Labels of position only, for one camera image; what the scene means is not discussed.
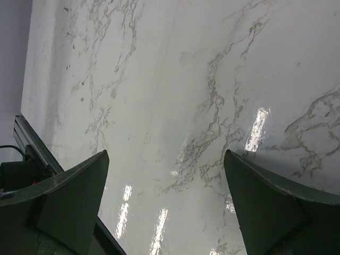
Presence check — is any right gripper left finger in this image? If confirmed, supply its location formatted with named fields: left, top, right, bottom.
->
left=1, top=150, right=109, bottom=254

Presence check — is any aluminium front rail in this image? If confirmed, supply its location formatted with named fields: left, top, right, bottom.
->
left=13, top=115, right=125, bottom=254

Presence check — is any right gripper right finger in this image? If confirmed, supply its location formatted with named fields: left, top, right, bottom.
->
left=224, top=150, right=339, bottom=254

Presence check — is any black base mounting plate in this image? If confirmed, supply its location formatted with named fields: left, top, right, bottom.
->
left=1, top=144, right=56, bottom=194

